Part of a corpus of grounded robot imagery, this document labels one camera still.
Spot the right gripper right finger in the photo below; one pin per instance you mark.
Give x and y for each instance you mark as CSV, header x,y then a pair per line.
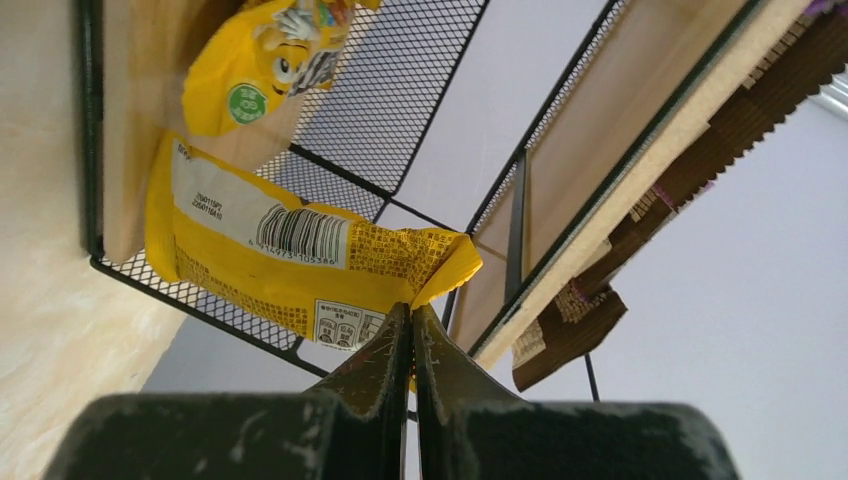
x,y
471,427

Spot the yellow candy bag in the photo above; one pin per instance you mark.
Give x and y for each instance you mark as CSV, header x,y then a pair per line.
x,y
263,56
324,273

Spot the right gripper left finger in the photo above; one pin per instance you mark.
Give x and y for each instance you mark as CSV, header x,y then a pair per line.
x,y
349,425

